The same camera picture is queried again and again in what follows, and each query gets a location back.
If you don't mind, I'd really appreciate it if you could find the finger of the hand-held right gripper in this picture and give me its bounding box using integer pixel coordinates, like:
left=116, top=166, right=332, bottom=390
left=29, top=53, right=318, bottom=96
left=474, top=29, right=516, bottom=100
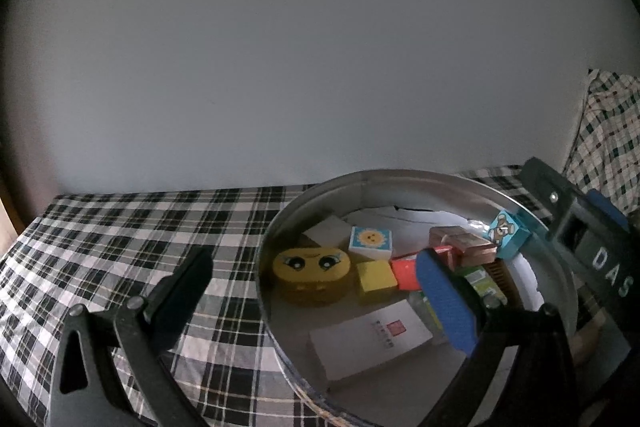
left=521, top=157, right=588, bottom=243
left=586, top=188, right=630, bottom=230

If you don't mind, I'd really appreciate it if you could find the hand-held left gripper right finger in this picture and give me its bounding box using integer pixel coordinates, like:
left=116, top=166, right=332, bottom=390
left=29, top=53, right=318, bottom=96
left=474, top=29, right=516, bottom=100
left=415, top=248, right=596, bottom=427

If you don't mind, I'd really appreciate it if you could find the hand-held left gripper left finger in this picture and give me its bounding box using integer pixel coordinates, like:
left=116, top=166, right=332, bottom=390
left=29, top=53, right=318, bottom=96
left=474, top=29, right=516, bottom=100
left=47, top=247, right=215, bottom=427

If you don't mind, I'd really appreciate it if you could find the green card case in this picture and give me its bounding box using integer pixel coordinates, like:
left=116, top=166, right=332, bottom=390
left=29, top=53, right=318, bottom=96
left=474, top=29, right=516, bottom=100
left=407, top=264, right=503, bottom=338

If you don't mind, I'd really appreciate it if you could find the red tape roll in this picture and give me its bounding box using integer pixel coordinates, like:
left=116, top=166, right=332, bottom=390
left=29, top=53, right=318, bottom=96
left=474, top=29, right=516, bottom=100
left=390, top=246, right=453, bottom=292

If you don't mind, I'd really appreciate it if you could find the blue bear toy brick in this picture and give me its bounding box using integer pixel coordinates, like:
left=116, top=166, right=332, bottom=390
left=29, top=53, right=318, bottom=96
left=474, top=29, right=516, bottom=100
left=486, top=209, right=533, bottom=260

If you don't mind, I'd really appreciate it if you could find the wooden comb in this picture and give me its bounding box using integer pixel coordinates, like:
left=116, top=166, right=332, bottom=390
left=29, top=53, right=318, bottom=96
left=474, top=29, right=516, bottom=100
left=482, top=257, right=526, bottom=308

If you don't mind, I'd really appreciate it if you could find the small yellow block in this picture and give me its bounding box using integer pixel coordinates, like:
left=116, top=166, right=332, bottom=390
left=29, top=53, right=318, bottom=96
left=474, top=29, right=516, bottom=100
left=356, top=259, right=399, bottom=305

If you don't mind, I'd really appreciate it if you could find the white box with red seal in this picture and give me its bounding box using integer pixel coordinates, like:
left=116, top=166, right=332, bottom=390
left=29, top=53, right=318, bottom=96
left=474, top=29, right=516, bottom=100
left=307, top=298, right=435, bottom=390

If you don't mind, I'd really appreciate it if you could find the white sun toy brick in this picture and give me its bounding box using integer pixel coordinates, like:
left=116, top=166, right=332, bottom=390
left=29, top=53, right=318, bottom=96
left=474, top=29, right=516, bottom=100
left=347, top=225, right=393, bottom=260

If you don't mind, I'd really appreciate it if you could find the round blue metal tin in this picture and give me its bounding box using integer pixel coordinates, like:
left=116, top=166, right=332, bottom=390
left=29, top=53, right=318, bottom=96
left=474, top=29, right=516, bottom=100
left=256, top=168, right=581, bottom=425

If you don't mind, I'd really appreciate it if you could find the yellow face toy brick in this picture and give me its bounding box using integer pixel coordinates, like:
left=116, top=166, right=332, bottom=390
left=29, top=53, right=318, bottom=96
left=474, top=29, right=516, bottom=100
left=271, top=245, right=353, bottom=308

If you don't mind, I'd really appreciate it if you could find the white power adapter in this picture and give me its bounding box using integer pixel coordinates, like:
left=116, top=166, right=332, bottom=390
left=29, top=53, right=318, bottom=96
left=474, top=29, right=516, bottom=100
left=300, top=215, right=353, bottom=253

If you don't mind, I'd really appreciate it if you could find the plaid pillow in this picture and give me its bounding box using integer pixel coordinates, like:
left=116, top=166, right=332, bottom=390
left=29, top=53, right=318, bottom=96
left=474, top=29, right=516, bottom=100
left=562, top=68, right=640, bottom=218

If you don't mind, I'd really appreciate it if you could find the plaid bed sheet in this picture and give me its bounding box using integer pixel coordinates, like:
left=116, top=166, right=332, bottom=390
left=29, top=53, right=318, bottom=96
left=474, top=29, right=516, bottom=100
left=0, top=164, right=631, bottom=427

